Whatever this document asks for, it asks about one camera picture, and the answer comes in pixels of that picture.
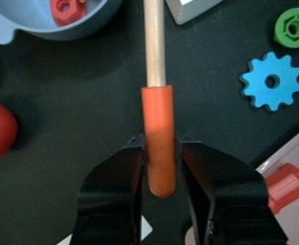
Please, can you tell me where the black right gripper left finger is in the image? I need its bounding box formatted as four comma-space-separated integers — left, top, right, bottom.
69, 133, 148, 245

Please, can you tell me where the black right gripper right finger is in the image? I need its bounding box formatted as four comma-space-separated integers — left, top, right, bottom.
173, 137, 289, 245

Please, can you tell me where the wooden screwdriver with orange handle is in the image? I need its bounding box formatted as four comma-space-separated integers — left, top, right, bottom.
140, 0, 177, 198

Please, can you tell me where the red toy cylinder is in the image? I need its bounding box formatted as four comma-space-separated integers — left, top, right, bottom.
264, 162, 299, 215

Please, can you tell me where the white tray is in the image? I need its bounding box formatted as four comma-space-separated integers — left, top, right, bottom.
255, 122, 299, 245

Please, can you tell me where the blue toy gear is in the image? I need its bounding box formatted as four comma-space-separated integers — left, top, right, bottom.
239, 51, 299, 112

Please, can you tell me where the green toy hex nut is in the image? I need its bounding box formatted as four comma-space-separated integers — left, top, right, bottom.
272, 7, 299, 50

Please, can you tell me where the light blue bowl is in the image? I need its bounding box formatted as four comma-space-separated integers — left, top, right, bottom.
0, 0, 124, 46

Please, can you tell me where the red toy nut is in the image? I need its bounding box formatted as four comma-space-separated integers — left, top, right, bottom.
47, 0, 89, 28

